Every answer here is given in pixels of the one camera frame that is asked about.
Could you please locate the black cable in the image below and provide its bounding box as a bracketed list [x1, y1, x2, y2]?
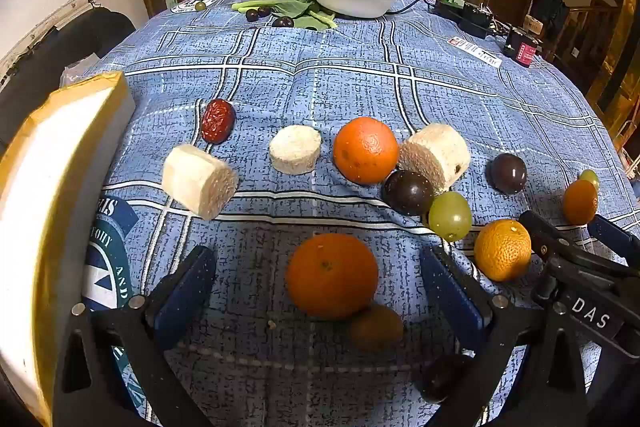
[387, 0, 468, 15]

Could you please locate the red date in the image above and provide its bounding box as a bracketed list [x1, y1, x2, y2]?
[201, 99, 237, 144]

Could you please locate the yellow and white box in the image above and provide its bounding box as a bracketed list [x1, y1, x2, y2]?
[0, 71, 137, 425]

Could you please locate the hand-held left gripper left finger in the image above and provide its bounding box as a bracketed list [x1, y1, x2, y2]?
[52, 244, 218, 427]

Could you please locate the leafy green vegetable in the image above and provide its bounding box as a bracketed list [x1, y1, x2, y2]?
[231, 0, 338, 30]

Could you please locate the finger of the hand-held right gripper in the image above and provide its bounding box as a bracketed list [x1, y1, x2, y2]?
[586, 213, 640, 266]
[518, 209, 601, 269]

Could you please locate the black power strip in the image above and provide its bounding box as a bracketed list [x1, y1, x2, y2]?
[432, 0, 493, 38]

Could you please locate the clear plastic bag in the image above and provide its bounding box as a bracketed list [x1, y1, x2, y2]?
[60, 54, 101, 88]

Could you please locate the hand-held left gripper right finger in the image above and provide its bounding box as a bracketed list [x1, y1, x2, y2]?
[419, 246, 590, 427]

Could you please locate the small kumquat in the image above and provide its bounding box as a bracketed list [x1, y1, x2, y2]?
[349, 304, 405, 353]

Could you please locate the dark plum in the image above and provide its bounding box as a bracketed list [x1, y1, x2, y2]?
[487, 153, 528, 196]
[419, 353, 476, 404]
[381, 170, 437, 217]

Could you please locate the black device with red label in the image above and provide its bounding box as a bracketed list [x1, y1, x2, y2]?
[502, 27, 543, 68]

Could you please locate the black bag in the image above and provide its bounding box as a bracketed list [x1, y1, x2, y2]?
[529, 0, 571, 52]

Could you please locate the blue plaid tablecloth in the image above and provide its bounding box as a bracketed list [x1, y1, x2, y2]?
[60, 0, 640, 427]

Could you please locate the black sofa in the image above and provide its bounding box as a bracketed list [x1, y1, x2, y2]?
[0, 9, 137, 142]

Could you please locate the white label card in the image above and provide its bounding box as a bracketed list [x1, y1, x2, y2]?
[446, 36, 502, 68]

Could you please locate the orange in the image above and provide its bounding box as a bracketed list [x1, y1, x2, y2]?
[285, 233, 380, 321]
[333, 117, 400, 186]
[562, 179, 599, 226]
[473, 219, 532, 283]

